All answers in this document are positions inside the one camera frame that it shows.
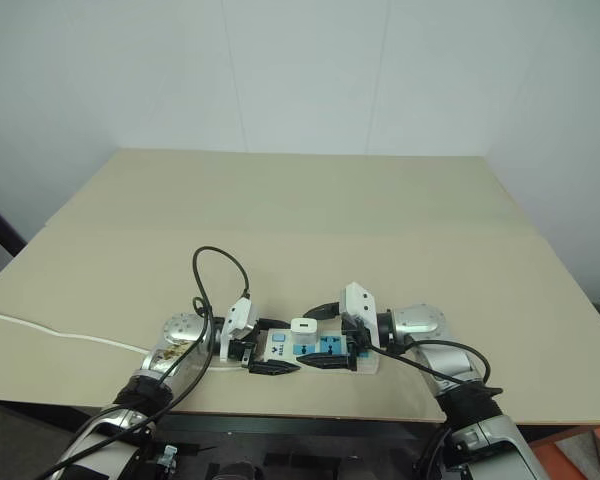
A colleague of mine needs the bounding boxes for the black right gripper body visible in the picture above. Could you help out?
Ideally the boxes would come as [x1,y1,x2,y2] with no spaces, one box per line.
[339,319,376,371]

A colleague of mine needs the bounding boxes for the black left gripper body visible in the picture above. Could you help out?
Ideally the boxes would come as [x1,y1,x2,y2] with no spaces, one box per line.
[228,334,260,367]

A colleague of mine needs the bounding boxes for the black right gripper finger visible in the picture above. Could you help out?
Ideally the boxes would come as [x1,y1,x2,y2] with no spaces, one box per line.
[306,301,342,322]
[295,351,357,371]

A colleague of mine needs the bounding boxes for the white power strip blue sockets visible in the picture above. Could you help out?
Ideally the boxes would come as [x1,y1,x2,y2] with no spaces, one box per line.
[210,319,381,376]

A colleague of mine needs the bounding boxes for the white charger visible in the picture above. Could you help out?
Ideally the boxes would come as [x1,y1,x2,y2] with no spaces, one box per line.
[289,316,318,347]

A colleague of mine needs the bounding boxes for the small metal clip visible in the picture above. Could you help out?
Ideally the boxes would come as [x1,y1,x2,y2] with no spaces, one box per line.
[157,444,182,469]

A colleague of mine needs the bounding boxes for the grey felt cloth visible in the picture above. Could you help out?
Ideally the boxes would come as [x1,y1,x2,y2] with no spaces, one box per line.
[554,428,600,480]

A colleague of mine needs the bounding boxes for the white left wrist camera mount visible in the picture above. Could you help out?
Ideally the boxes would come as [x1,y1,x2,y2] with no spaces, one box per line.
[218,297,260,364]

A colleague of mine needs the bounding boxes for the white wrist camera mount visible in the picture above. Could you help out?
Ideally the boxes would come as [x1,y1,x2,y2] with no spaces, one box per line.
[218,297,260,364]
[340,282,380,334]

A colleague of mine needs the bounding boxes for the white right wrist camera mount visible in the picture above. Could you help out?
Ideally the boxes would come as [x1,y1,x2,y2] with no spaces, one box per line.
[340,282,380,334]

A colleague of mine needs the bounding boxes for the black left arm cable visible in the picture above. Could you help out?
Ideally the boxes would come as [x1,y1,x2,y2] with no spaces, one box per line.
[27,245,255,480]

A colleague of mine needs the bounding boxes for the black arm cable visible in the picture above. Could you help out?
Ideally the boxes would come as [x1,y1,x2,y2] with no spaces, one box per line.
[359,333,504,480]
[27,245,255,480]

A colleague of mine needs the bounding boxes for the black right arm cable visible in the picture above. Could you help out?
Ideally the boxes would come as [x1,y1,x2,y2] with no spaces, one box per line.
[359,333,504,480]

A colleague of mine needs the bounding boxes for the white power strip cord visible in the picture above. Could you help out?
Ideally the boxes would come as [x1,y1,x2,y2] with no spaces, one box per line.
[0,305,154,355]

